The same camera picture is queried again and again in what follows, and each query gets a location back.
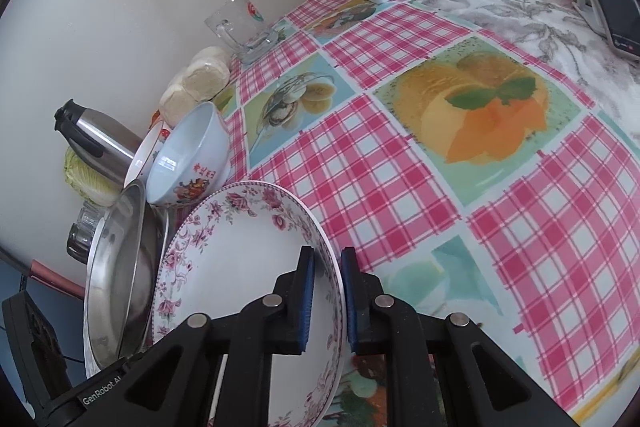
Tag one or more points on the stainless steel thermos jug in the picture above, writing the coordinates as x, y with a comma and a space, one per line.
100, 142

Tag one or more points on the white red-rimmed bowl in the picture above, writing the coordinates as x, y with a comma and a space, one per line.
142, 157

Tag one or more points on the round metal basin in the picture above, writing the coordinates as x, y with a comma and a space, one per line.
115, 267

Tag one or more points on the white phone stand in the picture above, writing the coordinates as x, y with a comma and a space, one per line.
585, 9

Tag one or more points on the grey floral tablecloth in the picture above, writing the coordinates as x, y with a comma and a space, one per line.
500, 12

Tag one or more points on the bag of steamed buns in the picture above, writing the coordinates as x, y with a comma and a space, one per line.
200, 77

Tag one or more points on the white bowl with red print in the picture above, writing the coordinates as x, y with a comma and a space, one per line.
190, 147

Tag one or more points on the pink floral plate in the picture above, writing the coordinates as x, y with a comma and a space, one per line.
235, 257

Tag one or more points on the clear glass pitcher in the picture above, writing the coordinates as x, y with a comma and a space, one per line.
240, 22

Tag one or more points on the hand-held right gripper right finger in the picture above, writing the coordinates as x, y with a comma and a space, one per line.
350, 307

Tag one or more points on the napa cabbage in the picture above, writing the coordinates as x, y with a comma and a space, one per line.
85, 182

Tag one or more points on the clear glass cup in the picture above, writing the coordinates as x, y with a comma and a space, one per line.
92, 214

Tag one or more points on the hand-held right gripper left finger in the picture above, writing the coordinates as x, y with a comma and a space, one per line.
306, 302

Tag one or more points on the pink checkered tablecloth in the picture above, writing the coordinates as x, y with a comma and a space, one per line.
380, 187

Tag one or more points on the pink pipe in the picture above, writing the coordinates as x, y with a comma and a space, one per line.
55, 277

